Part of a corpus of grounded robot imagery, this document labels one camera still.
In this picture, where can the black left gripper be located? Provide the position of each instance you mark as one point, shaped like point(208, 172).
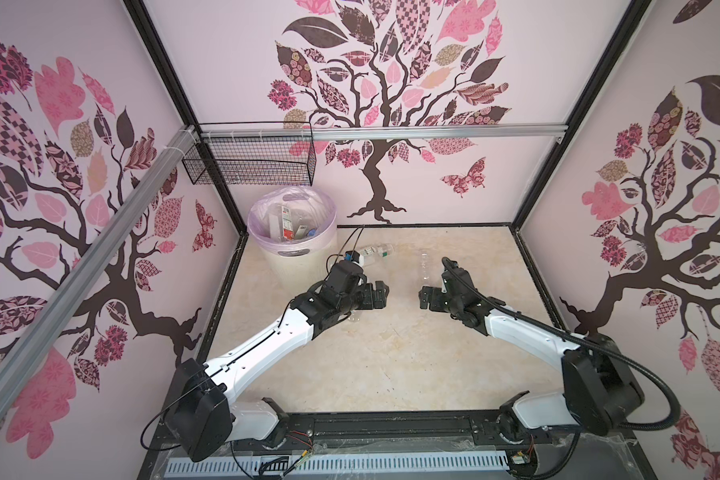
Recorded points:
point(380, 295)

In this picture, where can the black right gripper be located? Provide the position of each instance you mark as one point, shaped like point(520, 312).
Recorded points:
point(434, 296)

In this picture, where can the clear crushed bottle white cap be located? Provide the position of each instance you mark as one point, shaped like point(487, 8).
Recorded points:
point(424, 268)

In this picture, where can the red cap clear bottle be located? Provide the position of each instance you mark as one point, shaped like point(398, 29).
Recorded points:
point(287, 224)

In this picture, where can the tall frosted clear bottle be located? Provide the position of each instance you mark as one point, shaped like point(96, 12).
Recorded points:
point(275, 229)

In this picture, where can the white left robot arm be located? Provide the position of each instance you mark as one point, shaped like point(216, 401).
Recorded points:
point(204, 411)

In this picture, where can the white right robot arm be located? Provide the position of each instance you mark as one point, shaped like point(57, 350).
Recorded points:
point(598, 392)

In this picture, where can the cream ribbed waste bin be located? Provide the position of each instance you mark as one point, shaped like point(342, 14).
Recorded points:
point(299, 265)

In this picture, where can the pink bin liner bag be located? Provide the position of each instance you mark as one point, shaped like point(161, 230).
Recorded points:
point(307, 205)

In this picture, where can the square clear bottle green label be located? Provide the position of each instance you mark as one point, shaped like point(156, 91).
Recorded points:
point(372, 254)

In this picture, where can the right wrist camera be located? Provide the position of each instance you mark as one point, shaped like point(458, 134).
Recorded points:
point(457, 282)

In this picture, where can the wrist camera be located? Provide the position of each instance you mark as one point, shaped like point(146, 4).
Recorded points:
point(346, 275)
point(457, 282)

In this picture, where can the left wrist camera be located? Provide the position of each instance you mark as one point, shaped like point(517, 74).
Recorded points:
point(346, 275)

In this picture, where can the black wire mesh basket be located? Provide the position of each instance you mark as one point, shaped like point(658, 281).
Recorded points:
point(266, 153)

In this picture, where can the white slotted cable duct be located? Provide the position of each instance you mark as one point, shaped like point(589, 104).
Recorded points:
point(333, 465)

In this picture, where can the aluminium back rail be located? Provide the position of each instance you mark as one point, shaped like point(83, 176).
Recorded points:
point(384, 132)

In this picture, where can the aluminium rail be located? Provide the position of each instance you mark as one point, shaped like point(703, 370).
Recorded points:
point(22, 361)
point(384, 132)

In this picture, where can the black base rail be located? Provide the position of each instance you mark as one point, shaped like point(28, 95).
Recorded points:
point(547, 452)

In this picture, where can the aluminium left rail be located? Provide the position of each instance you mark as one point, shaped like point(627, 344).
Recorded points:
point(22, 361)

